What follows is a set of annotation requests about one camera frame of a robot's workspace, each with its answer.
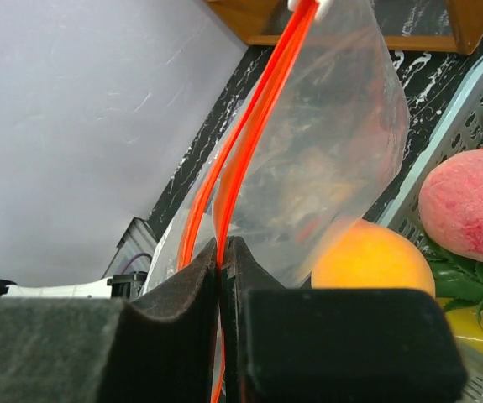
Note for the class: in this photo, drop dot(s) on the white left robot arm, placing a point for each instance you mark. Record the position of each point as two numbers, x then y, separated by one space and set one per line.
125 286

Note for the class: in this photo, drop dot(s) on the yellow lemon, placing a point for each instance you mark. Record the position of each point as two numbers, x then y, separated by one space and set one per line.
465 317

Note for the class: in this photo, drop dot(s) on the light blue plastic basket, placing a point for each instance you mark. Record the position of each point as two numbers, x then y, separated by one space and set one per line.
460 129

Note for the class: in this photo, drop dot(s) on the wooden shelf rack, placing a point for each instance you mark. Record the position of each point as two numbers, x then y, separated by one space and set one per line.
432 26

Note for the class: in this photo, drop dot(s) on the small orange pineapple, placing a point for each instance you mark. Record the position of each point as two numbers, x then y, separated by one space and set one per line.
458 279

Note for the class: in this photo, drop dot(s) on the clear orange-zip bag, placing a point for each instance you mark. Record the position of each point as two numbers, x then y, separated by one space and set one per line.
317 141

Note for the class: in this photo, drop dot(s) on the pink peach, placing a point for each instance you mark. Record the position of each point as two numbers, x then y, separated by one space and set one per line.
450 204

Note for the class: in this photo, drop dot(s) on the yellow orange peach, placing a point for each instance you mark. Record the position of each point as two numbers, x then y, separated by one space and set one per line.
371 256

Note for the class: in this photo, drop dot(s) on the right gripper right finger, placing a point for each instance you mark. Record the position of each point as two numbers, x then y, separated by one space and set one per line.
341 345

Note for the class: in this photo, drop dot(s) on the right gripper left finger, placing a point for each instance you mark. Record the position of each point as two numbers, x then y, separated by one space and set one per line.
158 348

